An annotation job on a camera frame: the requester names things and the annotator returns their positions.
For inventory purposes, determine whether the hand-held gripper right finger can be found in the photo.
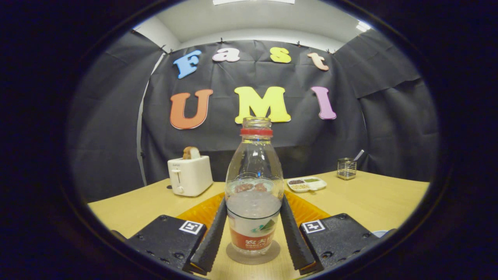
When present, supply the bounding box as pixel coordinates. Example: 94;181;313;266
279;191;384;276

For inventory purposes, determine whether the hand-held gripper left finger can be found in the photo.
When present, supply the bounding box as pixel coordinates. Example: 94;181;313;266
124;192;228;277

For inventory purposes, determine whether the round brown coaster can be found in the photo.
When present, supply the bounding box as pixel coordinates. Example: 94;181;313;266
226;240;281;265

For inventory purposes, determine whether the clear plastic bottle red label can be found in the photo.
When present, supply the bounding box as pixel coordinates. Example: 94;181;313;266
225;117;284;256

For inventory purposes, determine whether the small divided white dish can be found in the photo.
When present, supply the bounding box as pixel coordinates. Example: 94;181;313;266
287;177;328;193

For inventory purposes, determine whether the white toaster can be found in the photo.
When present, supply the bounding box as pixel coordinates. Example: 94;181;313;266
167;156;214;197

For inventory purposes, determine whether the wooden table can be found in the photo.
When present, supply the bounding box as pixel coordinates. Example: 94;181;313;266
88;170;430;280

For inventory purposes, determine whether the long ceiling light panel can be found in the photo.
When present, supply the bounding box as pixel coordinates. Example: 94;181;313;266
212;0;295;5

